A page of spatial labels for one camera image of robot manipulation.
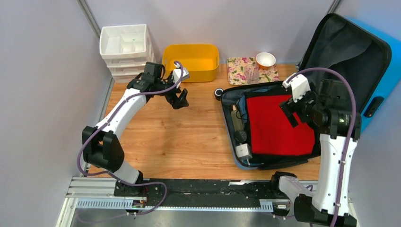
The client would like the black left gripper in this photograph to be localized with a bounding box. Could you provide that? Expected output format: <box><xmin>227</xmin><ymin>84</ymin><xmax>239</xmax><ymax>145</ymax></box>
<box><xmin>155</xmin><ymin>74</ymin><xmax>189</xmax><ymax>110</ymax></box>

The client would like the red cloth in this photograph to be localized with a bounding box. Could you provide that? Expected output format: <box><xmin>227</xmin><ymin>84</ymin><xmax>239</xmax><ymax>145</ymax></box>
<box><xmin>246</xmin><ymin>95</ymin><xmax>315</xmax><ymax>156</ymax></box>

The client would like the yellow plastic basket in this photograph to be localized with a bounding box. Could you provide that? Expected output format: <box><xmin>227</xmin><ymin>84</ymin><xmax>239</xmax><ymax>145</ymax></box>
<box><xmin>162</xmin><ymin>44</ymin><xmax>219</xmax><ymax>83</ymax></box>

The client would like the blue fish print suitcase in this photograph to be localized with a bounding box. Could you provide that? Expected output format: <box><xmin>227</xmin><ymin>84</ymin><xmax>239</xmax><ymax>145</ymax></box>
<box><xmin>220</xmin><ymin>14</ymin><xmax>401</xmax><ymax>170</ymax></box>

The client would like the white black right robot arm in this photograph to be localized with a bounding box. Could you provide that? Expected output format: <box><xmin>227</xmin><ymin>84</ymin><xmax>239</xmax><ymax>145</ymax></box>
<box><xmin>270</xmin><ymin>78</ymin><xmax>361</xmax><ymax>227</ymax></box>

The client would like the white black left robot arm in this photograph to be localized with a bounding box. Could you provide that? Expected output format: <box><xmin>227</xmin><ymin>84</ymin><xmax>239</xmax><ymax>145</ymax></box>
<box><xmin>77</xmin><ymin>61</ymin><xmax>190</xmax><ymax>196</ymax></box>

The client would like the clear glass on tray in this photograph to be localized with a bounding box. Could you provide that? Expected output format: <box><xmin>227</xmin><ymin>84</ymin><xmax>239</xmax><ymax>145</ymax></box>
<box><xmin>244</xmin><ymin>66</ymin><xmax>259</xmax><ymax>84</ymax></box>

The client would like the beige cylindrical bottle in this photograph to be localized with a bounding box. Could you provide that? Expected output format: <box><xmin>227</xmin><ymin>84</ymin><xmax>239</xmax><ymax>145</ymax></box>
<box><xmin>230</xmin><ymin>105</ymin><xmax>244</xmax><ymax>131</ymax></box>

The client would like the black round cap item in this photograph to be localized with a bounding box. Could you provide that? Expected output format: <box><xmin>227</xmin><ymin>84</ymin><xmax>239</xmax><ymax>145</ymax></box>
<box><xmin>234</xmin><ymin>130</ymin><xmax>247</xmax><ymax>144</ymax></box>

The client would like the floral pattern tray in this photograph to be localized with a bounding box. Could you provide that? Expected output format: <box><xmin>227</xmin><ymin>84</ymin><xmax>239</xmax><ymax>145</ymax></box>
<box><xmin>227</xmin><ymin>57</ymin><xmax>279</xmax><ymax>85</ymax></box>

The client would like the white square charger block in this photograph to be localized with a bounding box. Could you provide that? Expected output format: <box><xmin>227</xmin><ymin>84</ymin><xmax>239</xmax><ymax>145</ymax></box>
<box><xmin>235</xmin><ymin>143</ymin><xmax>253</xmax><ymax>160</ymax></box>

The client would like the white plastic drawer unit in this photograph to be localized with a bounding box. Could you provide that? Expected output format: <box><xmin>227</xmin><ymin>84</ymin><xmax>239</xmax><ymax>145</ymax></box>
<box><xmin>99</xmin><ymin>24</ymin><xmax>156</xmax><ymax>84</ymax></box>

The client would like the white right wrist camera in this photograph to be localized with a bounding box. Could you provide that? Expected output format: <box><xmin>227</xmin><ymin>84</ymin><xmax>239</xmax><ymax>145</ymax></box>
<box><xmin>282</xmin><ymin>73</ymin><xmax>311</xmax><ymax>103</ymax></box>

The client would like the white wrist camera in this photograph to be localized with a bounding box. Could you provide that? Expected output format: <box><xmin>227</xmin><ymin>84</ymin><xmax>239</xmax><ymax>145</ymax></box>
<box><xmin>172</xmin><ymin>67</ymin><xmax>190</xmax><ymax>83</ymax></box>
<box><xmin>282</xmin><ymin>73</ymin><xmax>311</xmax><ymax>103</ymax></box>

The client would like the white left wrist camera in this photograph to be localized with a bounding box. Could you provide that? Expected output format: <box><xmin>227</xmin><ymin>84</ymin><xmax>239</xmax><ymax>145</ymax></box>
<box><xmin>172</xmin><ymin>67</ymin><xmax>190</xmax><ymax>83</ymax></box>

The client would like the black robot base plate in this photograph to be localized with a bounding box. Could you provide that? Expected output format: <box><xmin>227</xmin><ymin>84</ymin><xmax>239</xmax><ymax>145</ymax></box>
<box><xmin>113</xmin><ymin>179</ymin><xmax>292</xmax><ymax>210</ymax></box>

